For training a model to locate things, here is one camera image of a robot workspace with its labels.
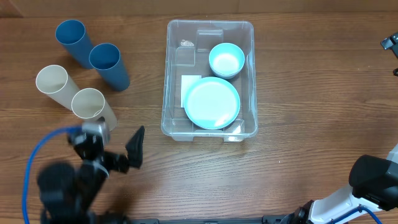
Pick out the cream cup front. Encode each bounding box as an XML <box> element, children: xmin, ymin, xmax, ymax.
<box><xmin>72</xmin><ymin>88</ymin><xmax>118</xmax><ymax>131</ymax></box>

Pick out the cream cup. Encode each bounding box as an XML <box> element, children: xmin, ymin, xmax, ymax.
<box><xmin>72</xmin><ymin>88</ymin><xmax>118</xmax><ymax>131</ymax></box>
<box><xmin>35</xmin><ymin>65</ymin><xmax>80</xmax><ymax>110</ymax></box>

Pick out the light blue plate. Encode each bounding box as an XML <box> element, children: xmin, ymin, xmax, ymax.
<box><xmin>184</xmin><ymin>77</ymin><xmax>241</xmax><ymax>130</ymax></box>

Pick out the light blue bowl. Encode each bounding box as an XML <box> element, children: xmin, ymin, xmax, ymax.
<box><xmin>208</xmin><ymin>42</ymin><xmax>245</xmax><ymax>74</ymax></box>

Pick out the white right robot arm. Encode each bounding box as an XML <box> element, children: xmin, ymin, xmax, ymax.
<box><xmin>281</xmin><ymin>147</ymin><xmax>397</xmax><ymax>224</ymax></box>

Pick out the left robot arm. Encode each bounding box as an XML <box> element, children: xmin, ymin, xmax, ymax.
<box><xmin>37</xmin><ymin>124</ymin><xmax>145</xmax><ymax>224</ymax></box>

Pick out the cream cup rear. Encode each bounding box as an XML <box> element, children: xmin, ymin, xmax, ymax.
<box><xmin>35</xmin><ymin>65</ymin><xmax>80</xmax><ymax>110</ymax></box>

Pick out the dark blue cup front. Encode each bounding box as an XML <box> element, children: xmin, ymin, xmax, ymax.
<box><xmin>89</xmin><ymin>43</ymin><xmax>130</xmax><ymax>91</ymax></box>

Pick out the dark blue cup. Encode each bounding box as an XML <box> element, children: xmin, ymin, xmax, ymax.
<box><xmin>55</xmin><ymin>19</ymin><xmax>93</xmax><ymax>69</ymax></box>
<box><xmin>89</xmin><ymin>43</ymin><xmax>130</xmax><ymax>91</ymax></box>

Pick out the dark blue cup rear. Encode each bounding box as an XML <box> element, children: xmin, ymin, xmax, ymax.
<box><xmin>55</xmin><ymin>19</ymin><xmax>93</xmax><ymax>69</ymax></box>

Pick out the clear plastic storage bin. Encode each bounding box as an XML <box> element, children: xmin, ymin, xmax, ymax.
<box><xmin>161</xmin><ymin>19</ymin><xmax>258</xmax><ymax>142</ymax></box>

